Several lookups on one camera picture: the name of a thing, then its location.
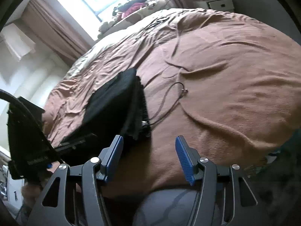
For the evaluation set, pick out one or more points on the white hanging garment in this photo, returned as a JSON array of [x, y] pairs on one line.
[[16, 42]]

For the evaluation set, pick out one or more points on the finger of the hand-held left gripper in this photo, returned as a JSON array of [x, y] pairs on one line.
[[77, 142]]

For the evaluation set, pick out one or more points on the person's left hand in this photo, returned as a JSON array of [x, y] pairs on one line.
[[31, 193]]

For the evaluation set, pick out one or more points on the black pants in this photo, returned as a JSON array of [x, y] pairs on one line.
[[112, 103]]

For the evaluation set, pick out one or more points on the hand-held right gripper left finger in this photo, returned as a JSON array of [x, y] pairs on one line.
[[115, 157]]

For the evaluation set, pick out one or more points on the person's grey patterned trouser leg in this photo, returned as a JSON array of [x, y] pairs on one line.
[[164, 207]]

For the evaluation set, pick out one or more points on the cream duvet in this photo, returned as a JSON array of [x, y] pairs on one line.
[[105, 49]]

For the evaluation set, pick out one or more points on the bed with brown sheet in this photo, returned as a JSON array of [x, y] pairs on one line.
[[223, 87]]

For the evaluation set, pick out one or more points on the window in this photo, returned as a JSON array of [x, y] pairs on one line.
[[94, 0]]

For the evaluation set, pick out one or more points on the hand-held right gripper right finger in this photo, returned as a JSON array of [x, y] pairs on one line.
[[185, 160]]

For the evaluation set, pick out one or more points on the white nightstand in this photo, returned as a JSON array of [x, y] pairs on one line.
[[221, 4]]

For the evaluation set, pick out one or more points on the beige plush toy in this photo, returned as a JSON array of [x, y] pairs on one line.
[[107, 28]]

